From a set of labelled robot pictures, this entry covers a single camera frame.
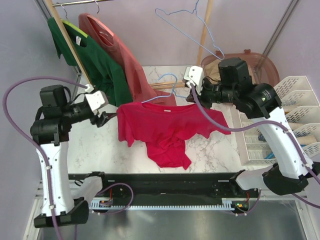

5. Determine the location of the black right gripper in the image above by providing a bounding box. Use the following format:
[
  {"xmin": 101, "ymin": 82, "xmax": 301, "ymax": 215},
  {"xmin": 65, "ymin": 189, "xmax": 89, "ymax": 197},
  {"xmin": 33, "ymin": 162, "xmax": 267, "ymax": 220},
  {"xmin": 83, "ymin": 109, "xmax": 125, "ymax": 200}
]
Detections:
[{"xmin": 187, "ymin": 77, "xmax": 238, "ymax": 110}]

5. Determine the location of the light blue wire hanger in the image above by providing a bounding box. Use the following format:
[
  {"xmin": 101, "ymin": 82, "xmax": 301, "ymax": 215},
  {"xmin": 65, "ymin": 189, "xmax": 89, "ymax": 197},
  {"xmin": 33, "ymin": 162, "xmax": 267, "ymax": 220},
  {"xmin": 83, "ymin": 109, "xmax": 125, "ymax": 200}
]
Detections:
[
  {"xmin": 154, "ymin": 0, "xmax": 225, "ymax": 61},
  {"xmin": 142, "ymin": 72, "xmax": 187, "ymax": 103}
]

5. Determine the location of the magenta t shirt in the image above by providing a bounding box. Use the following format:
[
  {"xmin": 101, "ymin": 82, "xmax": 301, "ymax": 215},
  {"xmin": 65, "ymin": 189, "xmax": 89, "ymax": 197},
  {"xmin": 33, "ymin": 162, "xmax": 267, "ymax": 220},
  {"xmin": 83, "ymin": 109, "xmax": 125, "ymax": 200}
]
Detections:
[{"xmin": 116, "ymin": 102, "xmax": 230, "ymax": 170}]

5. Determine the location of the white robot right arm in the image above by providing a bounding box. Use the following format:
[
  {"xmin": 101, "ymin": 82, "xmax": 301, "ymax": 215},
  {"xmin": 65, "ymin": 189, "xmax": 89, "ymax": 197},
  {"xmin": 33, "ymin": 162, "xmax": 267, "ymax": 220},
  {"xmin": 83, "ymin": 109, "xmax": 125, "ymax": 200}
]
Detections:
[{"xmin": 183, "ymin": 57, "xmax": 320, "ymax": 197}]

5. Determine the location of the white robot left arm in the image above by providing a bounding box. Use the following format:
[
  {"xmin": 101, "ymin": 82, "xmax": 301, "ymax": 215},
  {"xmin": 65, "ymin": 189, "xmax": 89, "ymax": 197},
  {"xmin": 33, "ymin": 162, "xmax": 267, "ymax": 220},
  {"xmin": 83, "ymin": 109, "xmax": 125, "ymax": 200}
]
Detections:
[{"xmin": 30, "ymin": 84, "xmax": 116, "ymax": 229}]

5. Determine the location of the salmon pink t shirt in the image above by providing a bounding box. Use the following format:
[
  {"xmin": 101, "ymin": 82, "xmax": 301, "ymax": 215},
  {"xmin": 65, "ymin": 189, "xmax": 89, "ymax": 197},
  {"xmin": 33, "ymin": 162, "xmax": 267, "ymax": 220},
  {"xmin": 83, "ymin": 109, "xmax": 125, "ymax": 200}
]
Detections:
[{"xmin": 78, "ymin": 13, "xmax": 177, "ymax": 106}]

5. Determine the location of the green t shirt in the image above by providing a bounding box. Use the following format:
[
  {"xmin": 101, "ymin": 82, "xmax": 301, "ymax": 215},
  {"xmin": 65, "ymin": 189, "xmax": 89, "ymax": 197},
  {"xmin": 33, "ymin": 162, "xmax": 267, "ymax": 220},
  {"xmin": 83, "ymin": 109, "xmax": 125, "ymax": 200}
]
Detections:
[{"xmin": 62, "ymin": 19, "xmax": 133, "ymax": 107}]

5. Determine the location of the beige crumpled garment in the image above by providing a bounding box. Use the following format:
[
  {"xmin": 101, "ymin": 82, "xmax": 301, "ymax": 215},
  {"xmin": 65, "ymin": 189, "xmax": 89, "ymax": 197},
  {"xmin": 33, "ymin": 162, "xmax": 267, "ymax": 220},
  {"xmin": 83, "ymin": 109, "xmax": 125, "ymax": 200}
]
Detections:
[{"xmin": 204, "ymin": 59, "xmax": 221, "ymax": 81}]

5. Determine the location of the pink translucent laundry basket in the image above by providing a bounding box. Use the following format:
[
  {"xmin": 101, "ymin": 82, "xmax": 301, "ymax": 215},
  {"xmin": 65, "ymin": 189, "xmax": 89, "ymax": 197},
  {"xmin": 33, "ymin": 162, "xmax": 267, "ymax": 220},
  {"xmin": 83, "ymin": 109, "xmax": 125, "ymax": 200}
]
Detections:
[{"xmin": 201, "ymin": 49, "xmax": 280, "ymax": 87}]

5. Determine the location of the white plastic file organizer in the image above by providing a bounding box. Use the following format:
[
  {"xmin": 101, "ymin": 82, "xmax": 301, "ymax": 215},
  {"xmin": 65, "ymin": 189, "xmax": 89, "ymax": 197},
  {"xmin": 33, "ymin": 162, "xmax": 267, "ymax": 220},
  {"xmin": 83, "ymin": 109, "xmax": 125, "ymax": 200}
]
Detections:
[{"xmin": 235, "ymin": 76, "xmax": 320, "ymax": 166}]

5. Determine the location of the light blue book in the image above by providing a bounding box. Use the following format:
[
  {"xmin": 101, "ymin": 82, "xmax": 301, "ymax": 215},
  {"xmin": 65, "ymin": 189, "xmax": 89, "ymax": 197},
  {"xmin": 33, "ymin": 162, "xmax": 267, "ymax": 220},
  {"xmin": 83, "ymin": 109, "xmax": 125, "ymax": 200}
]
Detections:
[{"xmin": 297, "ymin": 135, "xmax": 317, "ymax": 147}]

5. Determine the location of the wooden clothes rack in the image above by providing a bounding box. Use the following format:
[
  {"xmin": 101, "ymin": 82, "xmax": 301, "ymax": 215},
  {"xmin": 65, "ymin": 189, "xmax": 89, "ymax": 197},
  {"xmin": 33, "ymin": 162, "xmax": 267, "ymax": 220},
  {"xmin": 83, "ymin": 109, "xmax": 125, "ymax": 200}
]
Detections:
[{"xmin": 44, "ymin": 0, "xmax": 213, "ymax": 88}]

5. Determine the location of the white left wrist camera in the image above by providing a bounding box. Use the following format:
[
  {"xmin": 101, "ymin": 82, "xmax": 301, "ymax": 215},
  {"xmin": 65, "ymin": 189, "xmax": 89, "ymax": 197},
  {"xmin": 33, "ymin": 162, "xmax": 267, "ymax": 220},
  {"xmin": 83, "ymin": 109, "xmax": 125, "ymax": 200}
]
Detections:
[{"xmin": 84, "ymin": 84, "xmax": 109, "ymax": 115}]

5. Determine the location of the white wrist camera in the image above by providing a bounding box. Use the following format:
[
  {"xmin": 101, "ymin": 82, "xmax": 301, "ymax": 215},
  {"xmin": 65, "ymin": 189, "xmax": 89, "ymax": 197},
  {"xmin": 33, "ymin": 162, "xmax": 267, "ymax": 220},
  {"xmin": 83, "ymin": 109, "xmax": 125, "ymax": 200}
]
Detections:
[
  {"xmin": 84, "ymin": 84, "xmax": 109, "ymax": 115},
  {"xmin": 182, "ymin": 65, "xmax": 205, "ymax": 95}
]

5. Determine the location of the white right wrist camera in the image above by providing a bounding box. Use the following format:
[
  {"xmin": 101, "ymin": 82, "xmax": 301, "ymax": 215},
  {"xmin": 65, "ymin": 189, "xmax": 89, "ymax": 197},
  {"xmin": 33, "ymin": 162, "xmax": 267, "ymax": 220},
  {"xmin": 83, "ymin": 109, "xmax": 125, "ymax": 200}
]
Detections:
[{"xmin": 182, "ymin": 65, "xmax": 205, "ymax": 95}]

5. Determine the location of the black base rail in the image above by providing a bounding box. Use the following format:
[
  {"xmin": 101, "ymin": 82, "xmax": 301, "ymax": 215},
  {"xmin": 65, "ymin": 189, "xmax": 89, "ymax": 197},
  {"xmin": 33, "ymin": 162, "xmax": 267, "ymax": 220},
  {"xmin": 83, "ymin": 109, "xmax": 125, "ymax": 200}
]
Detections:
[{"xmin": 67, "ymin": 172, "xmax": 266, "ymax": 201}]

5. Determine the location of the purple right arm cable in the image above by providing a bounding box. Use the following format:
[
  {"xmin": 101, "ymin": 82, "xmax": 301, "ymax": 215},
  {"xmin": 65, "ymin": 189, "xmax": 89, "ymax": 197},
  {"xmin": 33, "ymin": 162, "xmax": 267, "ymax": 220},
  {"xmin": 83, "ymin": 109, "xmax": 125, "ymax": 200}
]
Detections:
[{"xmin": 191, "ymin": 84, "xmax": 320, "ymax": 218}]

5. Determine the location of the white slotted cable duct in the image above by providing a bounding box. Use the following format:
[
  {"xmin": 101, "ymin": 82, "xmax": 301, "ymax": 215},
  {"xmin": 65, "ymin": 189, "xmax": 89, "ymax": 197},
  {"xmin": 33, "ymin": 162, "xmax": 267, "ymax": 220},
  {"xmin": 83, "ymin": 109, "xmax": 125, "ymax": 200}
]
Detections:
[{"xmin": 89, "ymin": 197, "xmax": 249, "ymax": 212}]

